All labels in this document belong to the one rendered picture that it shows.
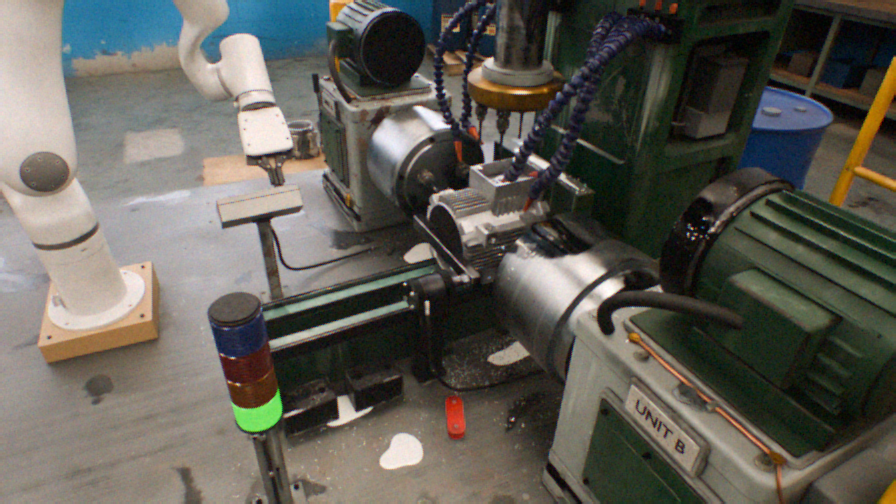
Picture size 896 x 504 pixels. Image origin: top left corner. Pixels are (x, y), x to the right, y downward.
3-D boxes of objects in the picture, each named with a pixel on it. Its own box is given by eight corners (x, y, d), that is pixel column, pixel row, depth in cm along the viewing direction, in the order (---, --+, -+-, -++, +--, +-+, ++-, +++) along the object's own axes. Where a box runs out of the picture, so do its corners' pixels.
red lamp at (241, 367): (267, 344, 74) (261, 318, 71) (278, 374, 69) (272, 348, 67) (219, 359, 71) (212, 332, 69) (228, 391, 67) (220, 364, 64)
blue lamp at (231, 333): (261, 318, 71) (255, 290, 69) (272, 348, 67) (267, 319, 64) (212, 332, 69) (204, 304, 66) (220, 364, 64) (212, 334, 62)
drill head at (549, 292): (564, 284, 120) (583, 178, 106) (724, 422, 90) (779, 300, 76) (462, 317, 110) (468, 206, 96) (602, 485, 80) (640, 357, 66)
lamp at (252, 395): (272, 369, 76) (267, 344, 74) (283, 399, 72) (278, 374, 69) (226, 383, 74) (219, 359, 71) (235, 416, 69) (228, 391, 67)
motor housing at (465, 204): (499, 235, 135) (505, 163, 125) (546, 277, 121) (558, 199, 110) (424, 255, 127) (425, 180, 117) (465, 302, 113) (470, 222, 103)
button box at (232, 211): (300, 212, 126) (293, 190, 127) (304, 205, 120) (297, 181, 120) (221, 229, 120) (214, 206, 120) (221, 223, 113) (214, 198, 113)
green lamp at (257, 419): (276, 392, 79) (272, 369, 76) (287, 423, 74) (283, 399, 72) (232, 407, 76) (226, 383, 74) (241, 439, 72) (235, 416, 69)
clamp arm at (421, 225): (483, 287, 104) (424, 224, 123) (484, 274, 103) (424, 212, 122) (467, 292, 103) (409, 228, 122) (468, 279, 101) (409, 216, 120)
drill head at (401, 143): (427, 165, 169) (428, 82, 155) (491, 220, 142) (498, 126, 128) (349, 181, 159) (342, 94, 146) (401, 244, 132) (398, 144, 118)
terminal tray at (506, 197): (514, 185, 123) (517, 155, 119) (543, 206, 116) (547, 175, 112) (467, 196, 119) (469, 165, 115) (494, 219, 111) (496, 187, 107)
